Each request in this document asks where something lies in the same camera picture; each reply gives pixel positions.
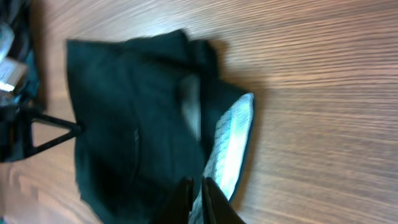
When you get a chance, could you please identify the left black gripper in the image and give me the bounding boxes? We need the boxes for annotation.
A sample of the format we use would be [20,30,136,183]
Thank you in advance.
[1,105,83,162]

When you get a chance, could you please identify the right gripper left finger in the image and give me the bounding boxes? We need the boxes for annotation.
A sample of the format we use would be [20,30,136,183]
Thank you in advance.
[152,178,194,224]

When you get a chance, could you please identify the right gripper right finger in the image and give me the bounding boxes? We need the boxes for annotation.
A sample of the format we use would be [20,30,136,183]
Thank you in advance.
[201,177,245,224]

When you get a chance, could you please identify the black shorts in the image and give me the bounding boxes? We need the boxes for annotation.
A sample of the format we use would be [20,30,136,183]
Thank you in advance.
[66,30,255,223]

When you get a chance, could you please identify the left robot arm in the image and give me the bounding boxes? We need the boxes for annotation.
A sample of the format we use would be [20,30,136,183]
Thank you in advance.
[1,0,83,163]

